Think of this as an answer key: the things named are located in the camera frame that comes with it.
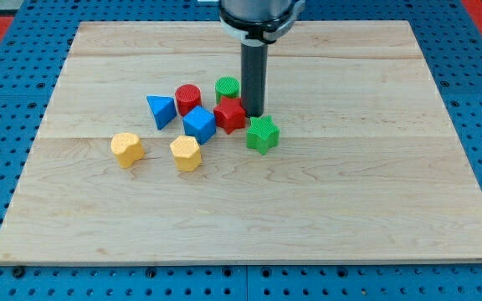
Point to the green star block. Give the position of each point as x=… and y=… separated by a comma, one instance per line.
x=262, y=135

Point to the green cylinder block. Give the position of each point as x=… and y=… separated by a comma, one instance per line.
x=226, y=86

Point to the yellow hexagon block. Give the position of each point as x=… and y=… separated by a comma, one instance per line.
x=186, y=153

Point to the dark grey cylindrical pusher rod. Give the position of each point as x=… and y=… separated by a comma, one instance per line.
x=253, y=79

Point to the yellow heart block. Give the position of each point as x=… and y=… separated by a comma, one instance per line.
x=127, y=148

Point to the blue cube block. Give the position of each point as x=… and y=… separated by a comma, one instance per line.
x=200, y=124

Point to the wooden board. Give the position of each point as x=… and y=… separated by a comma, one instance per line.
x=368, y=169

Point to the blue triangle block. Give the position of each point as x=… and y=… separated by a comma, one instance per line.
x=163, y=109

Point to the red cylinder block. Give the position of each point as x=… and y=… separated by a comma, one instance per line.
x=187, y=97

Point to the red star block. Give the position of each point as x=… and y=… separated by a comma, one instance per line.
x=230, y=114

